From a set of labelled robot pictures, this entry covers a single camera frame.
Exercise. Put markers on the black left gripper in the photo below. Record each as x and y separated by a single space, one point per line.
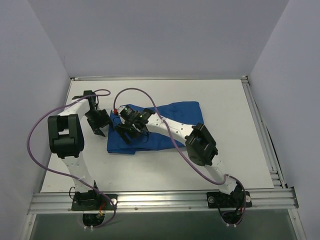
97 123

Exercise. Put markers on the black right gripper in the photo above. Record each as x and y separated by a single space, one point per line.
128 128

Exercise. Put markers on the blue surgical drape cloth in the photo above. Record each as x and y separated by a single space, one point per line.
180 116

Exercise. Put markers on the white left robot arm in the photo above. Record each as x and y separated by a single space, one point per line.
67 141

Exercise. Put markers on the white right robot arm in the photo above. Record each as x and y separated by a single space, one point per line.
194 143

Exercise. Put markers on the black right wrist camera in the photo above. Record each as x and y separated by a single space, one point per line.
127 113

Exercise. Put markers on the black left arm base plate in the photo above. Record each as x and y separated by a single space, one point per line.
93 201

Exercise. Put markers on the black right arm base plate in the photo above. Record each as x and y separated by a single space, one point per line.
217 199

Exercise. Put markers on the aluminium front frame rail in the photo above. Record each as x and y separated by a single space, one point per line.
166 201

